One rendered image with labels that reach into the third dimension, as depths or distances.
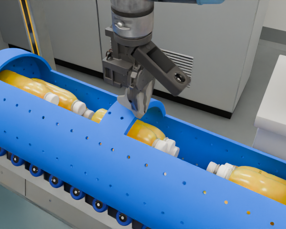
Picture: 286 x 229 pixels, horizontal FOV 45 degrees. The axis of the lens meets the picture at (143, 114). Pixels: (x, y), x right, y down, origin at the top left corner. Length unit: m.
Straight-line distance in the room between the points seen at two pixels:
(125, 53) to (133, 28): 0.08
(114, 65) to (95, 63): 2.16
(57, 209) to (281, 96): 0.71
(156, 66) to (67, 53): 2.36
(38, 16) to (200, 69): 1.34
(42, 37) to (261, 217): 1.03
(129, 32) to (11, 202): 1.74
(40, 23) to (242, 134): 1.65
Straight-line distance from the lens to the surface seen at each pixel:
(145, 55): 0.63
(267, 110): 0.95
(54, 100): 0.95
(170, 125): 0.94
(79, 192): 0.96
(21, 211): 2.16
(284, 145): 0.98
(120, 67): 0.66
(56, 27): 2.89
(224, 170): 0.75
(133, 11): 0.59
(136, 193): 0.73
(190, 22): 2.25
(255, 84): 3.00
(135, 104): 0.69
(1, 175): 1.19
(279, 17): 3.49
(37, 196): 1.10
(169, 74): 0.63
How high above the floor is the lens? 1.74
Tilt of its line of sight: 43 degrees down
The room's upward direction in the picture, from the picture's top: straight up
